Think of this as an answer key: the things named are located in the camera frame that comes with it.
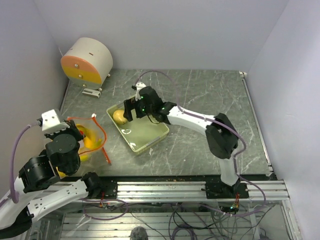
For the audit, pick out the small white clip block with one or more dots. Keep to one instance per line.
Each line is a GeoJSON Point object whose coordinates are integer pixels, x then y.
{"type": "Point", "coordinates": [91, 93]}

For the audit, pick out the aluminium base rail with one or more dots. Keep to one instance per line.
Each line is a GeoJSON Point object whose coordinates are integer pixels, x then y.
{"type": "Point", "coordinates": [170, 191]}

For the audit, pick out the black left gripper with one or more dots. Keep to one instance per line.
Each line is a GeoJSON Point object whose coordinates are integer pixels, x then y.
{"type": "Point", "coordinates": [73, 129]}

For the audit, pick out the yellow banana bunch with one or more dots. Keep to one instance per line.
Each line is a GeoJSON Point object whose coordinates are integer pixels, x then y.
{"type": "Point", "coordinates": [92, 141]}

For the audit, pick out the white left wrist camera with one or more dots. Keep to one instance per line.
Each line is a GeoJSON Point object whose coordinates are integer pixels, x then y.
{"type": "Point", "coordinates": [51, 122]}

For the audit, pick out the pale green plastic basket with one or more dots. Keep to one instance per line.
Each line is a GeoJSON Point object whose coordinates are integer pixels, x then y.
{"type": "Point", "coordinates": [141, 133]}

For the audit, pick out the tan potato toy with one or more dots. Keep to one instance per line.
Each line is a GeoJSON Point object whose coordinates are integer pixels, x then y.
{"type": "Point", "coordinates": [118, 117]}

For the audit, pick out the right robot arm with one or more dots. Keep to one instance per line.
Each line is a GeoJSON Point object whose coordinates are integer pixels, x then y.
{"type": "Point", "coordinates": [220, 134]}

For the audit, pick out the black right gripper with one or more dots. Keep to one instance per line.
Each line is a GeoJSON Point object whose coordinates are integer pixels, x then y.
{"type": "Point", "coordinates": [129, 104]}

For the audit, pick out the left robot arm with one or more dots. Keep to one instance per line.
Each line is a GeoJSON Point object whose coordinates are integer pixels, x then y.
{"type": "Point", "coordinates": [24, 204]}

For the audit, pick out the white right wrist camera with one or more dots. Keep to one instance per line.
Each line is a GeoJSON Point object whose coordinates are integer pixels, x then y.
{"type": "Point", "coordinates": [137, 87]}

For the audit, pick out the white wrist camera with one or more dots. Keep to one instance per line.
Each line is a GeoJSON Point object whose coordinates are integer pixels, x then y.
{"type": "Point", "coordinates": [137, 87]}
{"type": "Point", "coordinates": [51, 122]}

